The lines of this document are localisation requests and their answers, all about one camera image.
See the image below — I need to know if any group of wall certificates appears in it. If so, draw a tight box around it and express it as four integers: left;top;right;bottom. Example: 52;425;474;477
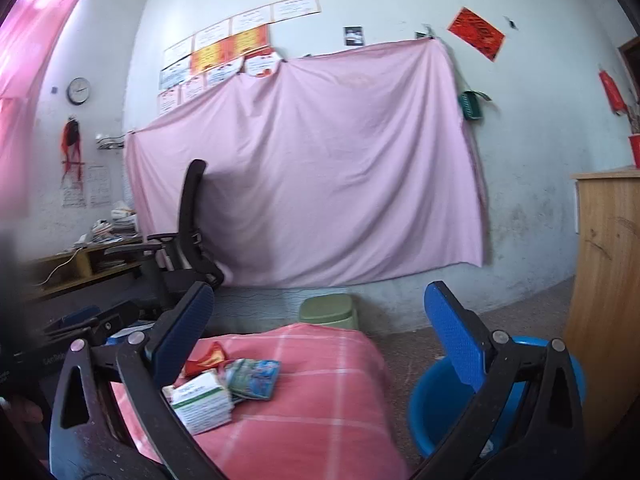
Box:
157;0;321;116

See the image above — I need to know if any red tassel wall ornament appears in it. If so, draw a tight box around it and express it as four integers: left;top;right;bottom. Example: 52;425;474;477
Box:
60;117;86;191

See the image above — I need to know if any wooden desk with shelf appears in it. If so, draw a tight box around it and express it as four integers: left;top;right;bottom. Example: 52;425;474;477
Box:
0;240;151;306

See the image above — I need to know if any white wall chart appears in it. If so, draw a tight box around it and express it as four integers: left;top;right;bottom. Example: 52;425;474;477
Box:
87;164;112;207
62;162;87;208

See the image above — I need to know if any wooden cabinet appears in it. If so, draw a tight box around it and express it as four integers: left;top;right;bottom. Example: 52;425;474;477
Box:
565;167;640;441

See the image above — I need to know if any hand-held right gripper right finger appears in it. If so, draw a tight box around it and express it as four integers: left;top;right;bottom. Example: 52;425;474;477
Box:
410;281;586;480

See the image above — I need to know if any white and green carton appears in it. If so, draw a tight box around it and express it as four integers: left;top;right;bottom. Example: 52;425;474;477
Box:
162;369;236;436

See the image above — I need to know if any green plastic stool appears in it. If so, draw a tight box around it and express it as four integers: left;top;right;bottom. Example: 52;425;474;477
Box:
299;294;362;332

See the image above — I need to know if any black office chair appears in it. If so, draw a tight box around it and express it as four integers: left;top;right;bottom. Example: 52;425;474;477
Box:
102;159;226;321

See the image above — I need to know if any pink checked tablecloth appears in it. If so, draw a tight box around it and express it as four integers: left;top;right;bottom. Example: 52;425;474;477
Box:
107;322;408;480

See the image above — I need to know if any red paper wall poster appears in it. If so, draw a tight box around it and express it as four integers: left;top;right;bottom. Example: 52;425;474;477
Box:
446;6;506;62

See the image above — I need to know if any blue printed packet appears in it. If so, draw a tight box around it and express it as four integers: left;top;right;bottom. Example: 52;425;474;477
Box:
220;358;282;403

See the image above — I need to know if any pink hanging bed sheet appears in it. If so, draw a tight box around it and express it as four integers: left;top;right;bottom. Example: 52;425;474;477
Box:
124;37;493;288

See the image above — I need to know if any pile of books and papers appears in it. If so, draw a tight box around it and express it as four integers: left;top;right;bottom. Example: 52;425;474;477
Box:
75;200;143;248

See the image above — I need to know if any white cable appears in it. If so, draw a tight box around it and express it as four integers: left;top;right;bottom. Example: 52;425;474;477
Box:
37;247;83;286

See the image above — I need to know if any dark wooden door frame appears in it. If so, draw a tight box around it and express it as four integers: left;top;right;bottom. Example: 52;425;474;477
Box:
617;35;640;106

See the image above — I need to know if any green wall basket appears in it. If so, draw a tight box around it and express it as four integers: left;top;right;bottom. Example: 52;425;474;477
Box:
459;90;488;122

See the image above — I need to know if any blue plastic bucket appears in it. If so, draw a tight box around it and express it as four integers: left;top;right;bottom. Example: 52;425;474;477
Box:
407;335;587;461

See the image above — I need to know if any red hanging ornament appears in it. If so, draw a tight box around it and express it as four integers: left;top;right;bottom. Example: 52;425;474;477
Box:
599;67;628;116

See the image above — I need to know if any red snack wrapper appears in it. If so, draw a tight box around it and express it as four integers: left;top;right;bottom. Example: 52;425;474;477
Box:
182;341;228;378

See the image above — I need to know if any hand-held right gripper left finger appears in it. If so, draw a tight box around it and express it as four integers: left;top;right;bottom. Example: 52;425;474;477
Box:
50;281;236;480

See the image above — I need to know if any pink window curtain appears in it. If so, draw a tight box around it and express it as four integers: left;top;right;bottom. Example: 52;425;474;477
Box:
0;0;101;221

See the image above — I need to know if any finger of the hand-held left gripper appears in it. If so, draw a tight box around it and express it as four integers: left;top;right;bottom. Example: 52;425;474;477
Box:
42;300;151;345

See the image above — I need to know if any round wall clock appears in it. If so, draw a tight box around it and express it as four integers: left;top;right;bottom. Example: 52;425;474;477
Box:
67;77;92;106

